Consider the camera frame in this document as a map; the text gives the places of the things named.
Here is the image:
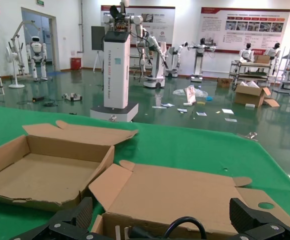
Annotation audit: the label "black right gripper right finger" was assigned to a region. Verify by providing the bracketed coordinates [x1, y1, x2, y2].
[229, 197, 290, 240]

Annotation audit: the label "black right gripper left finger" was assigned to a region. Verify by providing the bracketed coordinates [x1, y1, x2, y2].
[9, 196, 107, 240]

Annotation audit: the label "left open cardboard box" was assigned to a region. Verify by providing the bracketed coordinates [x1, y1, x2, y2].
[0, 119, 139, 213]

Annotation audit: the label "large open cardboard box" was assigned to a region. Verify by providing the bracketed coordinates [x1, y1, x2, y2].
[234, 83, 281, 108]

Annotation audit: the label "small closed cardboard box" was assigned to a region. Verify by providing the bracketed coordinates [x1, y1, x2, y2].
[216, 77, 234, 88]

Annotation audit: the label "green table cloth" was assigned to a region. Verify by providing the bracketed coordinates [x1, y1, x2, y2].
[0, 105, 290, 240]

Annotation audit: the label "white grey floor device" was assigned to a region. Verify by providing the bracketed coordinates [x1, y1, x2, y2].
[61, 92, 83, 102]

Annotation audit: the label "clear plastic bag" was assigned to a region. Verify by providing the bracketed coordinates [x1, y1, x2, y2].
[172, 87, 208, 98]

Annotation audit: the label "white red paper bag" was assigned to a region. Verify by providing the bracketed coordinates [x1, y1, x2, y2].
[184, 84, 197, 106]

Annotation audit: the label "white Tianqing wheeled robot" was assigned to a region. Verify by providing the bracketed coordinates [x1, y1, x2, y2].
[89, 0, 152, 123]

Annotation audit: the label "white standing fan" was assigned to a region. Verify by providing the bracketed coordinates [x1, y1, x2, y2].
[5, 46, 26, 89]

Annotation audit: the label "white wheeled robot hanging arms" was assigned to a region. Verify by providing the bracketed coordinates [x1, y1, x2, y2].
[136, 28, 170, 90]

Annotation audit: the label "red bin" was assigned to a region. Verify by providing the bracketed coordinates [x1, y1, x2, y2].
[70, 57, 82, 71]

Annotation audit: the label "low grey cart rack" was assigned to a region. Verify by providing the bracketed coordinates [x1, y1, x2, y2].
[229, 59, 279, 88]

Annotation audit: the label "white robot arms spread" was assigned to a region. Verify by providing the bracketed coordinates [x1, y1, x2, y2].
[186, 37, 217, 83]

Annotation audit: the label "white humanoid torso black head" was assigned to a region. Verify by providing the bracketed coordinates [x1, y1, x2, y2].
[239, 42, 255, 63]
[264, 42, 282, 76]

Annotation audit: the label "white standing humanoid robot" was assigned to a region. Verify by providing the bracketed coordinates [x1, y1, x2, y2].
[26, 36, 48, 83]

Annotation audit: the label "small white wheeled robot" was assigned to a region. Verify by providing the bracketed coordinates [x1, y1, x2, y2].
[166, 41, 190, 78]

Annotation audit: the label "black screen on stand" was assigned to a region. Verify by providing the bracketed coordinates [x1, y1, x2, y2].
[91, 25, 106, 73]

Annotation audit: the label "cardboard box of black cables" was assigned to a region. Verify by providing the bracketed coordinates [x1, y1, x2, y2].
[88, 159, 290, 240]

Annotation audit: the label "black coiled floor cable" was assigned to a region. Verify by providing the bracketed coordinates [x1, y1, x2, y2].
[42, 99, 59, 108]

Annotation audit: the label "grey door frame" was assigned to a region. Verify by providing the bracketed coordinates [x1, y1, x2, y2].
[21, 6, 61, 72]

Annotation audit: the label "wide wall poster photo row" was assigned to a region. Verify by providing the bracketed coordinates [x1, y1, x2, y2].
[200, 6, 290, 53]

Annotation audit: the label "grey wall pipe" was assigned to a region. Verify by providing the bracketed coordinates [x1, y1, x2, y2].
[77, 0, 85, 53]

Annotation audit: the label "white hoist frame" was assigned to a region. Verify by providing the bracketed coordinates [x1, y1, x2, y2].
[6, 21, 42, 76]

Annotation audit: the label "wall poster with robot photos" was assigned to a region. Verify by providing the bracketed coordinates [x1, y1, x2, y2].
[100, 4, 176, 48]

